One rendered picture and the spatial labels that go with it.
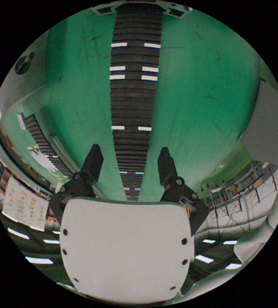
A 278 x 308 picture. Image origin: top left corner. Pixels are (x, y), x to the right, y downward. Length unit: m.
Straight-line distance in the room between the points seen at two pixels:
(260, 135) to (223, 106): 0.13
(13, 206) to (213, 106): 3.21
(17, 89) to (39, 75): 0.04
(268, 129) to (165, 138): 0.24
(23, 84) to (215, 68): 0.25
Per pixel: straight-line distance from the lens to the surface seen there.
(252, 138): 0.29
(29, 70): 0.18
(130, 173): 0.19
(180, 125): 0.16
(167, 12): 0.16
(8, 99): 0.16
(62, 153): 0.26
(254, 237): 0.47
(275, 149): 0.26
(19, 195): 3.05
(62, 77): 0.17
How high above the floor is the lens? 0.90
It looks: 42 degrees down
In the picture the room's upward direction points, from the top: 180 degrees clockwise
